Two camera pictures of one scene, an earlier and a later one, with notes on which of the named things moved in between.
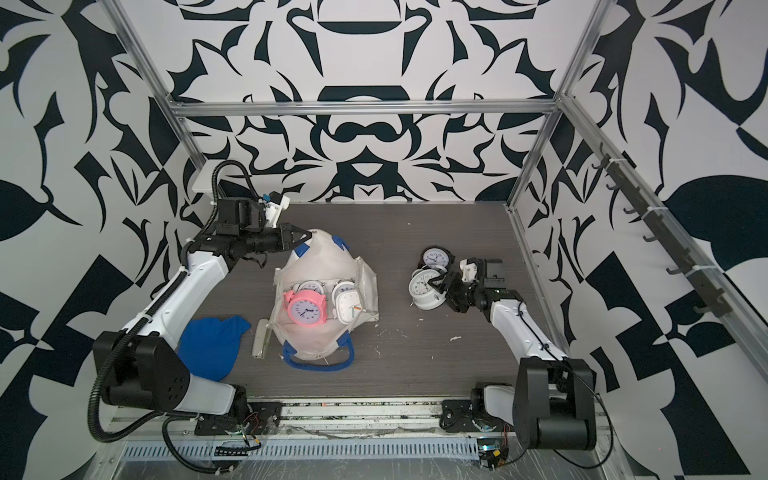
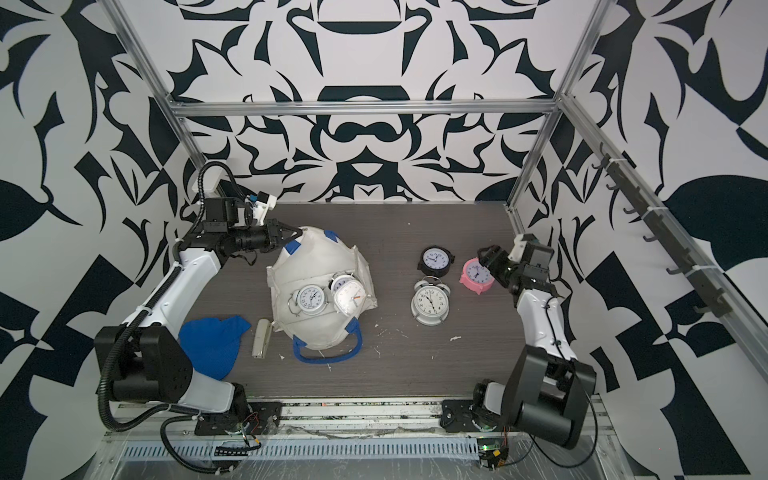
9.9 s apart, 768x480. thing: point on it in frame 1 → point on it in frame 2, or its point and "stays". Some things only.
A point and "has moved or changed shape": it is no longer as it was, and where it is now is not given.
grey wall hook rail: x=714 y=297 stays
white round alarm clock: x=424 y=296 has moved or changed shape
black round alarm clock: x=436 y=256 stays
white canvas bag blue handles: x=321 y=294 stays
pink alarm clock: x=305 y=308 has moved or changed shape
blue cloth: x=208 y=347 stays
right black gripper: x=451 y=285 → x=496 y=259
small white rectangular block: x=261 y=339 stays
